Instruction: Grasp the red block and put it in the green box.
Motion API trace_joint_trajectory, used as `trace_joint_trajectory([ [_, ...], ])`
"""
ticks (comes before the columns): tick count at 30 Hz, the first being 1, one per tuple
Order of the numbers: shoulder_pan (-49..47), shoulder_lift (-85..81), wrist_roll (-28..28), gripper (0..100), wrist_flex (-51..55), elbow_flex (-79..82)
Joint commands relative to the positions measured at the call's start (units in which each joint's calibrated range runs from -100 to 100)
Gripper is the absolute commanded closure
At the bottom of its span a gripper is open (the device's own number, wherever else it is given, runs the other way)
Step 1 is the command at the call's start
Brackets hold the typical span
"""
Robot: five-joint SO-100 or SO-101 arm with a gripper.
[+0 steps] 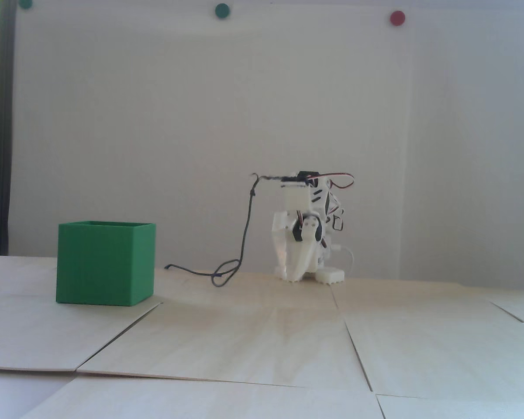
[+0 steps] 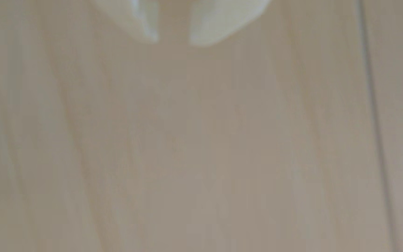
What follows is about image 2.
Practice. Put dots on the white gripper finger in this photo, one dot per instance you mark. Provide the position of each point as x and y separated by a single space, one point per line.
135 15
222 19

